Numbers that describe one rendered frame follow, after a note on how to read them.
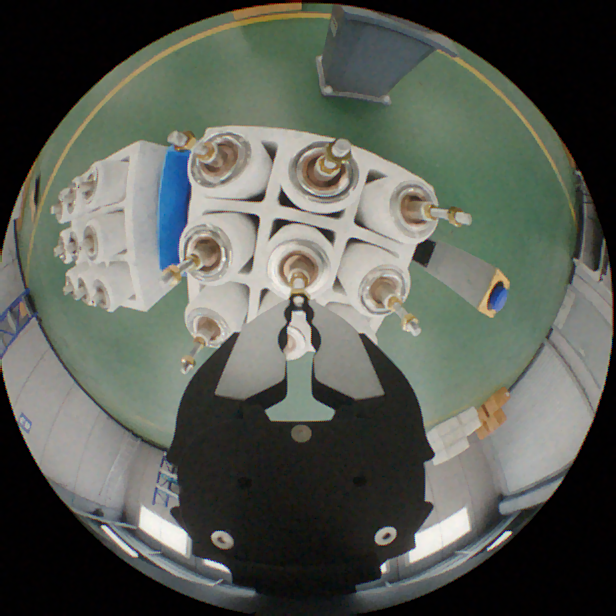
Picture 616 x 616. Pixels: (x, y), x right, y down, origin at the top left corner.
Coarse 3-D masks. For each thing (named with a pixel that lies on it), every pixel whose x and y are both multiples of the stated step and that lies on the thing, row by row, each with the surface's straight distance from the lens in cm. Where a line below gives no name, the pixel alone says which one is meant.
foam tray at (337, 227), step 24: (264, 144) 32; (288, 144) 29; (384, 168) 31; (192, 192) 32; (192, 216) 32; (264, 216) 28; (288, 216) 27; (312, 216) 27; (336, 216) 32; (264, 240) 28; (336, 240) 28; (384, 240) 31; (408, 264) 34; (192, 288) 36; (264, 288) 38; (336, 288) 33
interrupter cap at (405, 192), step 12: (408, 180) 24; (396, 192) 23; (408, 192) 24; (420, 192) 25; (396, 204) 23; (408, 204) 24; (396, 216) 23; (408, 216) 24; (408, 228) 24; (420, 228) 25; (432, 228) 26
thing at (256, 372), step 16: (288, 304) 11; (256, 320) 10; (272, 320) 10; (288, 320) 12; (240, 336) 9; (256, 336) 9; (272, 336) 9; (240, 352) 8; (256, 352) 8; (272, 352) 8; (240, 368) 8; (256, 368) 8; (272, 368) 7; (224, 384) 7; (240, 384) 7; (256, 384) 7; (272, 384) 7; (240, 400) 7; (256, 400) 7; (272, 400) 8
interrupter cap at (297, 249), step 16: (288, 240) 20; (304, 240) 20; (272, 256) 21; (288, 256) 21; (304, 256) 21; (320, 256) 21; (272, 272) 21; (288, 272) 21; (320, 272) 21; (288, 288) 22; (320, 288) 22
